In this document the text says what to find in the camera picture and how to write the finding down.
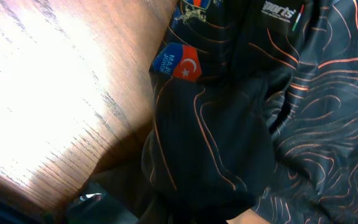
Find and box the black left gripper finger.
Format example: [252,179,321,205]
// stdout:
[65,183,139,224]

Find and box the black patterned sports jersey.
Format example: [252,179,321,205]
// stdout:
[140,0,358,223]

